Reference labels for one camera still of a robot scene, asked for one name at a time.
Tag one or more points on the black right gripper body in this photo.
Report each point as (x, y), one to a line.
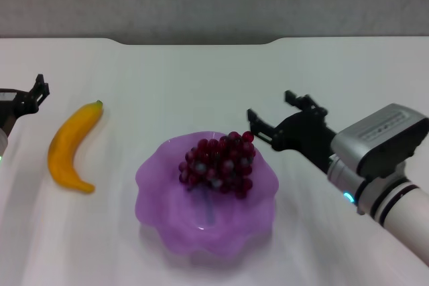
(305, 132)

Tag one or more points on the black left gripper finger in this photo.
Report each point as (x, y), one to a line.
(35, 96)

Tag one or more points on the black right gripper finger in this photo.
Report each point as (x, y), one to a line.
(303, 102)
(263, 130)

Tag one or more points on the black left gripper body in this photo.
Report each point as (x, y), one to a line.
(15, 108)

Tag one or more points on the dark red grape bunch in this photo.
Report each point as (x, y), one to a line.
(218, 162)

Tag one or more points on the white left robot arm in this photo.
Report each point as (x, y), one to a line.
(2, 142)

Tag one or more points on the yellow banana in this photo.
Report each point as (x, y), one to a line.
(67, 138)

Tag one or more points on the purple scalloped plastic bowl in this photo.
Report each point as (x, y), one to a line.
(201, 232)

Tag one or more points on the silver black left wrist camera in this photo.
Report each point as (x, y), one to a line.
(6, 96)

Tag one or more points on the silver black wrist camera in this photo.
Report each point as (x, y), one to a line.
(378, 138)
(6, 96)

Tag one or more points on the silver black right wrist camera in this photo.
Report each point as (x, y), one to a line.
(378, 138)

